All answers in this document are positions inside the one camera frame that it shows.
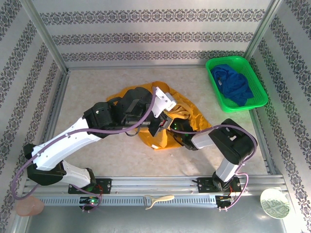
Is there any aluminium frame post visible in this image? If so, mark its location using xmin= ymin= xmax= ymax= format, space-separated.
xmin=20 ymin=0 xmax=68 ymax=71
xmin=244 ymin=0 xmax=284 ymax=58

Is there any aluminium back rail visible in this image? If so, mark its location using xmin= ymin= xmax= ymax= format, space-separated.
xmin=65 ymin=64 xmax=207 ymax=71

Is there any grey slotted cable duct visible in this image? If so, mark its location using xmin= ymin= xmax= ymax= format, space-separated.
xmin=38 ymin=195 xmax=217 ymax=207

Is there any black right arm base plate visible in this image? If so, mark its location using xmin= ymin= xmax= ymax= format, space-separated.
xmin=193 ymin=177 xmax=242 ymax=194

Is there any cream handled peeler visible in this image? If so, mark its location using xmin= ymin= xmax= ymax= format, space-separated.
xmin=143 ymin=194 xmax=175 ymax=211

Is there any pink round disc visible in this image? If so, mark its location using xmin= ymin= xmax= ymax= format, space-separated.
xmin=16 ymin=196 xmax=45 ymax=216

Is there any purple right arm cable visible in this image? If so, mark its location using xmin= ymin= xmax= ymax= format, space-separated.
xmin=170 ymin=125 xmax=258 ymax=211

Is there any blue t-shirt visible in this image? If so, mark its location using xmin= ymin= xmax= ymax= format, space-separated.
xmin=210 ymin=64 xmax=255 ymax=107

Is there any round green patterned disc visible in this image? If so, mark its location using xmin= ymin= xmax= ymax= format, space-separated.
xmin=259 ymin=188 xmax=292 ymax=220

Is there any aluminium mounting rail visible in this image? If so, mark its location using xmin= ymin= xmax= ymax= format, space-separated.
xmin=22 ymin=176 xmax=289 ymax=195

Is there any green plastic basket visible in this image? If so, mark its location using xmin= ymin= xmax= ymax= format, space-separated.
xmin=205 ymin=55 xmax=269 ymax=114

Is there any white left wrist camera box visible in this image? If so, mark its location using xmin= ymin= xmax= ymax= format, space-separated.
xmin=152 ymin=86 xmax=177 ymax=119

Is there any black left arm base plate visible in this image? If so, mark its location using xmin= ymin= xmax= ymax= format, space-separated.
xmin=68 ymin=178 xmax=112 ymax=195

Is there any aluminium side rail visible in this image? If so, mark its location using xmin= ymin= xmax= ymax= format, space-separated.
xmin=33 ymin=68 xmax=71 ymax=177
xmin=249 ymin=109 xmax=282 ymax=176

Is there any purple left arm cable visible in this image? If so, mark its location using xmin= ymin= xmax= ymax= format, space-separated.
xmin=11 ymin=86 xmax=157 ymax=213

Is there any yellow t-shirt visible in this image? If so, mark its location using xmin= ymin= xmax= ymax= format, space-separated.
xmin=106 ymin=81 xmax=212 ymax=151

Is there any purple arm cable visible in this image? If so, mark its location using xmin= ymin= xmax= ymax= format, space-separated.
xmin=170 ymin=125 xmax=258 ymax=211
xmin=11 ymin=86 xmax=157 ymax=213

